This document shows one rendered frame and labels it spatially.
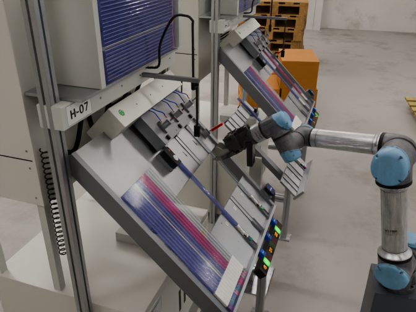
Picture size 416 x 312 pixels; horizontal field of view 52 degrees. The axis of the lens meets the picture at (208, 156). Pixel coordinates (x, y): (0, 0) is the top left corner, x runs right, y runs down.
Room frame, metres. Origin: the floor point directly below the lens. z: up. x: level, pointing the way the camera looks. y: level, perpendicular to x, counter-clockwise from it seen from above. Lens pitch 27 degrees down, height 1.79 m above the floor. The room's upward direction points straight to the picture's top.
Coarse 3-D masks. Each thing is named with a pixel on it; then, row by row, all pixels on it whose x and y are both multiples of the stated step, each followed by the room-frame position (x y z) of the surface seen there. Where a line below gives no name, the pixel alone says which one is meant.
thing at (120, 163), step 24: (192, 120) 1.72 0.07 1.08; (96, 144) 1.24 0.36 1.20; (120, 144) 1.31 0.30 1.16; (144, 144) 1.39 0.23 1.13; (168, 144) 1.48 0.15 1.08; (192, 144) 1.58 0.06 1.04; (96, 168) 1.16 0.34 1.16; (120, 168) 1.22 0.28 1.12; (144, 168) 1.29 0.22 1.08; (192, 168) 1.46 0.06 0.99; (120, 192) 1.14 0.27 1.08
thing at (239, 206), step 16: (240, 192) 1.54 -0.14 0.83; (256, 192) 1.62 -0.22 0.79; (224, 208) 1.39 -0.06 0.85; (240, 208) 1.46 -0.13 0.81; (256, 208) 1.53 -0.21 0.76; (224, 224) 1.32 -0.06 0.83; (240, 224) 1.38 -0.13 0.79; (256, 224) 1.44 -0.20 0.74; (224, 240) 1.25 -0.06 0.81; (240, 240) 1.30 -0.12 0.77; (256, 240) 1.36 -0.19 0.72; (240, 256) 1.23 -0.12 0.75; (192, 272) 1.04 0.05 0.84
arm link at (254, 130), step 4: (256, 124) 1.55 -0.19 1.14; (252, 128) 1.54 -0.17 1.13; (256, 128) 1.53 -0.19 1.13; (252, 132) 1.53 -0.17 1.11; (256, 132) 1.52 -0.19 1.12; (260, 132) 1.51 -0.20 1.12; (252, 136) 1.53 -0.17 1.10; (256, 136) 1.52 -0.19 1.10; (260, 136) 1.52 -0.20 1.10; (256, 140) 1.52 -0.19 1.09; (260, 140) 1.52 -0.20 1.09; (264, 140) 1.53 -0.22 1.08
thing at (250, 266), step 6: (270, 210) 1.57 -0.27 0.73; (270, 216) 1.51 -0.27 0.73; (264, 222) 1.49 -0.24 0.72; (264, 228) 1.43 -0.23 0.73; (264, 234) 1.39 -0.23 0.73; (258, 240) 1.36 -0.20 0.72; (258, 246) 1.31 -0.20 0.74; (258, 252) 1.28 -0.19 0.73; (252, 258) 1.25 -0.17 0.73; (252, 264) 1.21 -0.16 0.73; (246, 276) 1.15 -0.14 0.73; (246, 282) 1.12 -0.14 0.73; (240, 288) 1.09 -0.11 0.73; (240, 294) 1.06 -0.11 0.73; (240, 300) 1.04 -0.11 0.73; (234, 306) 1.01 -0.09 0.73
